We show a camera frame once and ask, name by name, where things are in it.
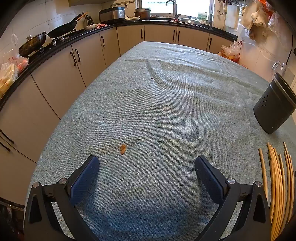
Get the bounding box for silver rice cooker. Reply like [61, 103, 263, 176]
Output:
[99, 6, 126, 24]

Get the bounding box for grey-green tablecloth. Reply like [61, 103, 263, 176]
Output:
[24, 41, 296, 241]

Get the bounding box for dark cooking pot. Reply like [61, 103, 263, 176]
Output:
[134, 7, 152, 20]

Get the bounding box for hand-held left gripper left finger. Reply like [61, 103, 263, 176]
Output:
[24, 155, 100, 241]

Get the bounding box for gas stove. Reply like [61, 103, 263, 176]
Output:
[42, 32, 79, 50]

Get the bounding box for bunch of wooden chopsticks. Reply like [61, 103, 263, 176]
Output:
[258, 142, 295, 241]

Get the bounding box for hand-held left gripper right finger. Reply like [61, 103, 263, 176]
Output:
[195, 155, 271, 241]

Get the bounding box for black wok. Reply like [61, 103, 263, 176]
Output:
[47, 11, 89, 39]

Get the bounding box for kitchen window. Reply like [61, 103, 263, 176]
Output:
[136, 0, 214, 18]

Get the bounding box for beige kitchen cabinets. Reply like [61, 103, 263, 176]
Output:
[0, 24, 238, 207]

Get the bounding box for dark frying pan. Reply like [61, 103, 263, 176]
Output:
[18, 32, 47, 58]

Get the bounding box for clear glass pitcher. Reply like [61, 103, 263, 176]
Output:
[269, 61, 296, 92]

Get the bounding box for clear plastic bag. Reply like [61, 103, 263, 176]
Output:
[217, 40, 242, 63]

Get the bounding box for steel pan lid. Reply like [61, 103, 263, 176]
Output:
[179, 16, 202, 25]

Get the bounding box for black kitchen countertop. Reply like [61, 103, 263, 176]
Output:
[0, 17, 238, 112]

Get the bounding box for hanging plastic bags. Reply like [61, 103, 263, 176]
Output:
[240, 0, 289, 42]

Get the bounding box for black utensil holder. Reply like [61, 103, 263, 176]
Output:
[254, 72, 296, 134]

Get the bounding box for plastic bags with food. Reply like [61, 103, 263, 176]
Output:
[0, 34, 29, 98]

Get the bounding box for chrome faucet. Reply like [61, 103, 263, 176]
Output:
[165, 0, 178, 17]

